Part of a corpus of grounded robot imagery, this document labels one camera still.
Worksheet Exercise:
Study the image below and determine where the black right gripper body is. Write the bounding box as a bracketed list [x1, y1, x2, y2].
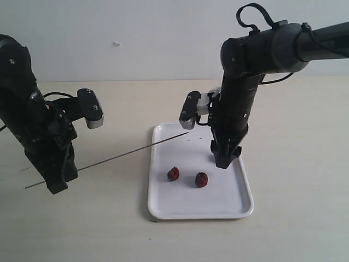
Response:
[210, 73, 263, 147]

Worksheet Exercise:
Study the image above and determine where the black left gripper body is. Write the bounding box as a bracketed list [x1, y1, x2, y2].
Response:
[1, 81, 77, 175]

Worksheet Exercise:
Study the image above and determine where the dried red fruit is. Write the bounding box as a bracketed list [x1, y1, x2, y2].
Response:
[167, 166, 179, 181]
[195, 172, 209, 188]

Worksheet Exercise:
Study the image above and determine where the thin metal skewer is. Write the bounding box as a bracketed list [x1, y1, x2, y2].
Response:
[24, 132, 189, 189]

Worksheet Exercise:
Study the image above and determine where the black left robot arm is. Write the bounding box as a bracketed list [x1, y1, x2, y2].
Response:
[1, 35, 77, 194]

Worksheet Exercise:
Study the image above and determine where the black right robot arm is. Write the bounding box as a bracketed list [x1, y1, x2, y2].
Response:
[208, 22, 348, 169]

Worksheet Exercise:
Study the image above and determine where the white rectangular plastic tray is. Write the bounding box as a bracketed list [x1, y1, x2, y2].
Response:
[147, 123, 254, 220]

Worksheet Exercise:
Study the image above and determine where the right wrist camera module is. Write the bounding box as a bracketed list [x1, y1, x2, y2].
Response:
[179, 87, 221, 130]

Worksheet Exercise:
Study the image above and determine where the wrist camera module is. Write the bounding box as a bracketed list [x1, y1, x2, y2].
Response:
[53, 88, 104, 129]
[179, 87, 221, 130]

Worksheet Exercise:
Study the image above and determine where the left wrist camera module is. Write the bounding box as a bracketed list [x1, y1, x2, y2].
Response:
[53, 88, 104, 129]

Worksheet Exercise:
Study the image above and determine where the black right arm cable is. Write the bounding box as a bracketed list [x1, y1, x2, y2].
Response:
[236, 2, 317, 85]

